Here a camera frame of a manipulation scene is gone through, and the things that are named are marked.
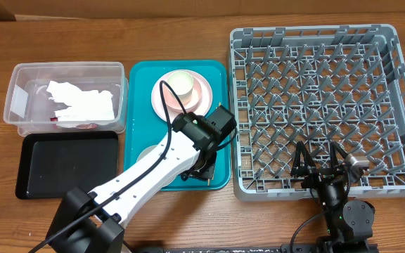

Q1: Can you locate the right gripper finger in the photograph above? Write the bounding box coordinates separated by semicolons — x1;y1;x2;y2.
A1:
292;141;316;171
330;141;347;169

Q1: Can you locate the grey bowl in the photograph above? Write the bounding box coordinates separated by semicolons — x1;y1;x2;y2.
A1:
136;145;156;162

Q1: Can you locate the red snack wrapper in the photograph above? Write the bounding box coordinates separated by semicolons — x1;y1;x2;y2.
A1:
50;117;97;129

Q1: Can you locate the white napkin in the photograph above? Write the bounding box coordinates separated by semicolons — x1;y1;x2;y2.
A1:
46;81;115;122

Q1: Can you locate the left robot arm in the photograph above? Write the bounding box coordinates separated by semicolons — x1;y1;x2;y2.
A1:
45;107;236;252

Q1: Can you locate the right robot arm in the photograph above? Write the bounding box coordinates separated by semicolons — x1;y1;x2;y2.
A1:
289;141;378;252

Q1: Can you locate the grey dishwasher rack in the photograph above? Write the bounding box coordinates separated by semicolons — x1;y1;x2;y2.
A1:
229;24;405;201

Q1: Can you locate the pink large plate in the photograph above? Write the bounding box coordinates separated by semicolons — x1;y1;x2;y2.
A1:
151;70;213;122

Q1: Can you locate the pink small plate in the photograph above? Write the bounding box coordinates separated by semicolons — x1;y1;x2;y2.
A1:
164;78;202;111

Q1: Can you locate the white paper cup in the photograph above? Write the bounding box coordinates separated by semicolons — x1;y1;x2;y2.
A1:
167;70;194;100

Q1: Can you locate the black plastic tray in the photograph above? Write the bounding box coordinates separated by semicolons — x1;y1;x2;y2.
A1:
15;131;119;200

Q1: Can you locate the cardboard backdrop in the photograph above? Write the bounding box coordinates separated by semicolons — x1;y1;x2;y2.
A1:
0;0;405;20

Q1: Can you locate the clear plastic bin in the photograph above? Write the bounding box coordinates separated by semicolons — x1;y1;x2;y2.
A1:
4;61;129;136

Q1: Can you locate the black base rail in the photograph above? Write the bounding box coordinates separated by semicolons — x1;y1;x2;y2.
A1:
134;243;379;253

